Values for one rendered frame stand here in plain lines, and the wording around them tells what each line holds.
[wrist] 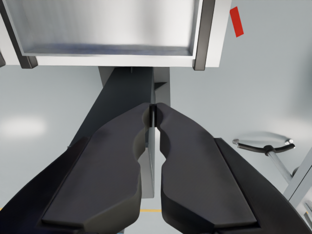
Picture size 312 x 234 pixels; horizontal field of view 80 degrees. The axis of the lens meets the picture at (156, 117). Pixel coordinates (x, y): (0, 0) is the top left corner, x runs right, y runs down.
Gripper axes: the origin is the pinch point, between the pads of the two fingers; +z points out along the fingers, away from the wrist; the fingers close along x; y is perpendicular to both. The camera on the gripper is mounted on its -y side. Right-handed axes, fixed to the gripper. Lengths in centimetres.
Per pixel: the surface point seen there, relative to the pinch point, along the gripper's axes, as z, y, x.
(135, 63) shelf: 21.6, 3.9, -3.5
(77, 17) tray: 21.4, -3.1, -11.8
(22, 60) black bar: 19.6, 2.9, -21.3
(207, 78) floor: 110, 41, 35
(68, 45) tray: 21.4, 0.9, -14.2
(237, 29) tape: 110, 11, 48
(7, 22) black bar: 19.6, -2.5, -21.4
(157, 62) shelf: 21.6, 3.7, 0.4
